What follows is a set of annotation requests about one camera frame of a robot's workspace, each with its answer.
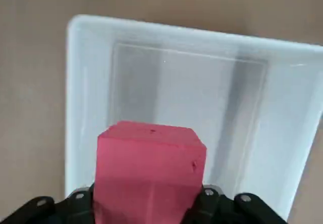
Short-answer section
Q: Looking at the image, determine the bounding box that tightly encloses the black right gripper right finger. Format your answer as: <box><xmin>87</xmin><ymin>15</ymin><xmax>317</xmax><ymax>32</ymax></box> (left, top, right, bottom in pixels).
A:
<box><xmin>183</xmin><ymin>184</ymin><xmax>289</xmax><ymax>224</ymax></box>

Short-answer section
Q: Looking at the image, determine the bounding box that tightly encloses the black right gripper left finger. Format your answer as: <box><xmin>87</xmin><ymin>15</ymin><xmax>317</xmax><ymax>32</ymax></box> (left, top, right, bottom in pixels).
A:
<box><xmin>0</xmin><ymin>183</ymin><xmax>97</xmax><ymax>224</ymax></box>

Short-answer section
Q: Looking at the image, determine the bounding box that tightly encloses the red bag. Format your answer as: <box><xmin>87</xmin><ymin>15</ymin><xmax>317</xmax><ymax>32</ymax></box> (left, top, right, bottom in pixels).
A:
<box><xmin>92</xmin><ymin>120</ymin><xmax>208</xmax><ymax>224</ymax></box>

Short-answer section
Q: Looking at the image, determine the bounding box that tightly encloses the clear plastic box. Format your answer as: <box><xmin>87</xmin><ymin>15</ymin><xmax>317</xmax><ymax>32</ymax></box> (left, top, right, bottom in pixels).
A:
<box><xmin>64</xmin><ymin>14</ymin><xmax>323</xmax><ymax>224</ymax></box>

